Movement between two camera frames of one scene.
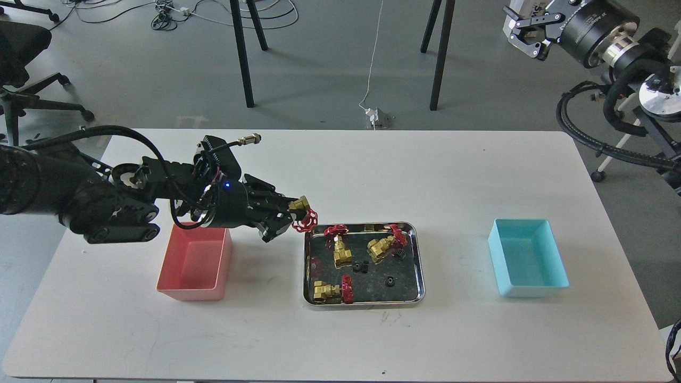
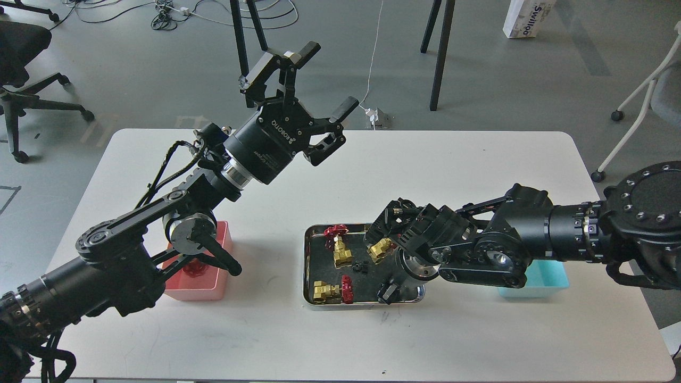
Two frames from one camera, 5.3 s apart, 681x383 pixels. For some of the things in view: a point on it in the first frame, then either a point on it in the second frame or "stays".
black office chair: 20,42 stays
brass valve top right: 378,248 stays
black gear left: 359,267 stays
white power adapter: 373,114 stays
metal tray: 363,265 stays
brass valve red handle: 310,220 → 194,268
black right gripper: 587,28 → 415,230
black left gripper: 232,204 → 270,139
